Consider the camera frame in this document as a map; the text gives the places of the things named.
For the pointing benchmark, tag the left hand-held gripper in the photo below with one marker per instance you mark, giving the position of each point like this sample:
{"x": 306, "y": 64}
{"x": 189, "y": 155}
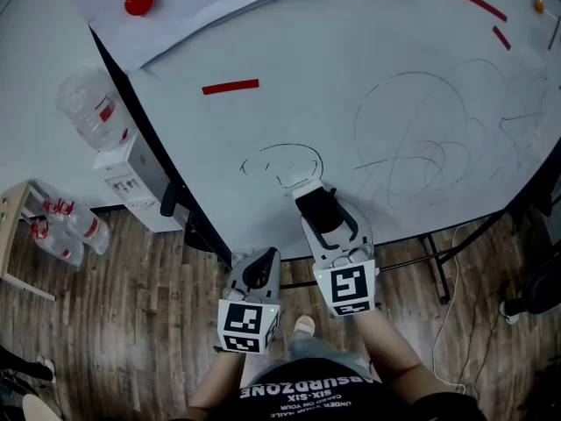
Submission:
{"x": 245, "y": 325}

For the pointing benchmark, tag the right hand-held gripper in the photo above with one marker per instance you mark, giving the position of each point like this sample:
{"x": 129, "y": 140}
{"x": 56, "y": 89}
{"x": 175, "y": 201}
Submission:
{"x": 346, "y": 285}

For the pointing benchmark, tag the black whiteboard eraser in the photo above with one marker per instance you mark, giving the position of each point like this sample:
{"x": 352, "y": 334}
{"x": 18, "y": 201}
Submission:
{"x": 320, "y": 209}

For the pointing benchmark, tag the person's left forearm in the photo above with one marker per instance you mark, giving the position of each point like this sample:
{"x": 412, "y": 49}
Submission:
{"x": 217, "y": 384}

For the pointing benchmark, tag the person's right forearm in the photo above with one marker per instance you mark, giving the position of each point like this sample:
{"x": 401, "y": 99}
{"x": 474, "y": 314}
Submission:
{"x": 394, "y": 358}

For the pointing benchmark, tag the white whiteboard on black stand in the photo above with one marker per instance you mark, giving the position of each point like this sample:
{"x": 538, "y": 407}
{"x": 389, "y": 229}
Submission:
{"x": 307, "y": 116}

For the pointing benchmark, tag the person's beige shoe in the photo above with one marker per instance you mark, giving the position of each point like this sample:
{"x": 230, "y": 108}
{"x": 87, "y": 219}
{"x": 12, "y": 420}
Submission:
{"x": 304, "y": 325}

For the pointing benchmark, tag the person's grey jeans leg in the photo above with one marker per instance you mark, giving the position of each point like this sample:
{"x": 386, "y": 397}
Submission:
{"x": 320, "y": 353}

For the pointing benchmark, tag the person's black printed t-shirt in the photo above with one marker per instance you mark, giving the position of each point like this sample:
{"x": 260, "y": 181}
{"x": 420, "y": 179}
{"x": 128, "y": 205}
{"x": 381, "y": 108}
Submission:
{"x": 307, "y": 377}

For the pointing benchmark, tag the black office chair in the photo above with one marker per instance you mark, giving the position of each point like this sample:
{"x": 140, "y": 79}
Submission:
{"x": 168, "y": 200}

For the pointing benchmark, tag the white water dispenser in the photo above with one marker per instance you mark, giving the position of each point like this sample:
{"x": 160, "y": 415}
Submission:
{"x": 140, "y": 165}

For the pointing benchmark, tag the large clear water bottle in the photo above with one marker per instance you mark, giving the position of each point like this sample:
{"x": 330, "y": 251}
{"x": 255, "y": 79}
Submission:
{"x": 92, "y": 108}

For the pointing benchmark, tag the light wooden side table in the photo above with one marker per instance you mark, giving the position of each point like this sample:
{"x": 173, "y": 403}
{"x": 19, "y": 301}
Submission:
{"x": 13, "y": 209}

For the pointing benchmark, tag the short red magnetic strip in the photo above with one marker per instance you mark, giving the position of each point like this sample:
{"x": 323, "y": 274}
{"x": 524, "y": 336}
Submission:
{"x": 502, "y": 38}

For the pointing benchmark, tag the long red magnetic strip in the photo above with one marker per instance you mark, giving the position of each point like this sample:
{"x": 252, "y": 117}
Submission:
{"x": 478, "y": 2}

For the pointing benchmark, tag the red round magnet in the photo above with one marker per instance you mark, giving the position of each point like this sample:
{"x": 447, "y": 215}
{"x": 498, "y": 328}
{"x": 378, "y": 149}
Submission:
{"x": 139, "y": 2}

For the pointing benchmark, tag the orange round magnet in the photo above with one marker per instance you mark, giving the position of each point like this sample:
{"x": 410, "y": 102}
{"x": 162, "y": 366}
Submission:
{"x": 538, "y": 5}

